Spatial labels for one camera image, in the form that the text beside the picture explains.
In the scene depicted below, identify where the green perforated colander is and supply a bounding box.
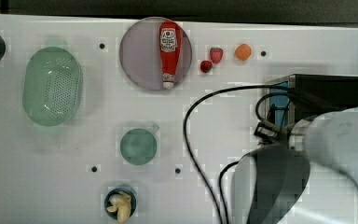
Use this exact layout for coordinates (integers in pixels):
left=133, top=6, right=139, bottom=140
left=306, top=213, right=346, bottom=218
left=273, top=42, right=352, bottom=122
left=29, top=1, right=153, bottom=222
left=22, top=47, right=83, bottom=127

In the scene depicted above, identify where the red ketchup bottle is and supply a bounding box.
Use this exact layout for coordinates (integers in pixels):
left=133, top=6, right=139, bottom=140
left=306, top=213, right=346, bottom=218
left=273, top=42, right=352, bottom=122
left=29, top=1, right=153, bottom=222
left=159, top=21, right=182, bottom=90

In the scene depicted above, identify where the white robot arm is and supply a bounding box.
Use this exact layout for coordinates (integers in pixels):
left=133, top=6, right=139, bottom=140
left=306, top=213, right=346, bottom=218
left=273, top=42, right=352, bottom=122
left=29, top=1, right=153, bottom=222
left=231, top=107, right=358, bottom=224

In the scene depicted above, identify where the dark red strawberry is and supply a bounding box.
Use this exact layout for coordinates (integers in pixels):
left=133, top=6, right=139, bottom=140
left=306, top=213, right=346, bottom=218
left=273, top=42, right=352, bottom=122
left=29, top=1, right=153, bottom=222
left=200, top=61, right=213, bottom=74

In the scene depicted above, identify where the yellow banana peel toy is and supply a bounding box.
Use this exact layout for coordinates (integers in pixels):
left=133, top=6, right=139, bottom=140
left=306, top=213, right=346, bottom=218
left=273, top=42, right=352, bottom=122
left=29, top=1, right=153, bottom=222
left=106, top=191, right=131, bottom=224

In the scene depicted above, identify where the black cable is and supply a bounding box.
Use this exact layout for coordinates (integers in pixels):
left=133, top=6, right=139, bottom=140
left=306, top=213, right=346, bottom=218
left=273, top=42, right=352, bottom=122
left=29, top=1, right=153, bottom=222
left=182, top=84, right=293, bottom=224

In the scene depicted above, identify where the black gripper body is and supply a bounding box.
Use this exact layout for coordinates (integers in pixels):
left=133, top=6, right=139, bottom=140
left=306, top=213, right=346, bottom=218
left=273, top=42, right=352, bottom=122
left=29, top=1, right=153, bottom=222
left=254, top=121, right=290, bottom=144

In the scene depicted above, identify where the silver toaster oven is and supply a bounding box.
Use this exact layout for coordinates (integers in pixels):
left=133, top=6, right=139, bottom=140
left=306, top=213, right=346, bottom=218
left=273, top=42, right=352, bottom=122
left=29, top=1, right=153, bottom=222
left=264, top=74, right=358, bottom=127

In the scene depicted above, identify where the green cup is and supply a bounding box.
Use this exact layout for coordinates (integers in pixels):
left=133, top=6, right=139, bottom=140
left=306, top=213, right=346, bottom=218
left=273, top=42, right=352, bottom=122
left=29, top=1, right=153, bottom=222
left=119, top=124, right=159, bottom=166

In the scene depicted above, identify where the light red strawberry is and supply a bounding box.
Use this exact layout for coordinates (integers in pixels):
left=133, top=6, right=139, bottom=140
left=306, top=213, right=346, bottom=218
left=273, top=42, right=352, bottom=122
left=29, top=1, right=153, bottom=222
left=210, top=48, right=224, bottom=63

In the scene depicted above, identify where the blue cup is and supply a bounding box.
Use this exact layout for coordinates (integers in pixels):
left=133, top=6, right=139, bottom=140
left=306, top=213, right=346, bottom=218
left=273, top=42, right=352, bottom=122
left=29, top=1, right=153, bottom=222
left=104, top=187, right=137, bottom=222

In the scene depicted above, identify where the grey round plate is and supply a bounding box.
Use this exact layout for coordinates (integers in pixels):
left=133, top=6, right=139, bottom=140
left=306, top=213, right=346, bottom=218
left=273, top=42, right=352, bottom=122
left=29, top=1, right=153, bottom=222
left=119, top=17, right=192, bottom=91

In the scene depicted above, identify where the orange fruit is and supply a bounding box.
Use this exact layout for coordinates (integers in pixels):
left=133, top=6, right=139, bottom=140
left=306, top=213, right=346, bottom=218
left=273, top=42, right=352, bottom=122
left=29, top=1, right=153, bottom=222
left=235, top=44, right=252, bottom=61

